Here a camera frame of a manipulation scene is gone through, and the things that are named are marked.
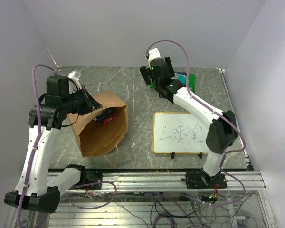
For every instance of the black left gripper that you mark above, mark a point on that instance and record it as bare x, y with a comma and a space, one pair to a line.
94, 104

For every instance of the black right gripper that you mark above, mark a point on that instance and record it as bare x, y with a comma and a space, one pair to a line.
147, 74

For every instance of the brown paper bag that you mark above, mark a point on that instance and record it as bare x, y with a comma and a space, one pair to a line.
94, 139

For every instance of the green Chiuba chips bag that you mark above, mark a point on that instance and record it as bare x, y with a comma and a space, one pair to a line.
191, 83

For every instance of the green POES snack packet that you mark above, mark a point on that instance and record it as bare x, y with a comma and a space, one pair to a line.
180, 76

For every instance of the red snack packet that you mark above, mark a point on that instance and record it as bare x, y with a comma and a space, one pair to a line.
108, 119

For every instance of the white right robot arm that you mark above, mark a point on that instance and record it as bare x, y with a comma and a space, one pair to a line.
221, 125

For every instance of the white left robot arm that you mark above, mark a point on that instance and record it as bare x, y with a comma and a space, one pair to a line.
34, 191

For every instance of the white dry-erase board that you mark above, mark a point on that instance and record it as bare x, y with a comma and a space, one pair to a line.
175, 132

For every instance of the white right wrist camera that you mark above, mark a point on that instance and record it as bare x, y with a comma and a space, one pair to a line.
152, 55

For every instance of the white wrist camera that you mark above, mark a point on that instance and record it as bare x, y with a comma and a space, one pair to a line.
152, 55
75, 76

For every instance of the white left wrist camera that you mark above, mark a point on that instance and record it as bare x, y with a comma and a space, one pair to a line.
75, 76

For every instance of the aluminium mounting rail frame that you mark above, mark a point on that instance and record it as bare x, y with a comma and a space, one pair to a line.
155, 198

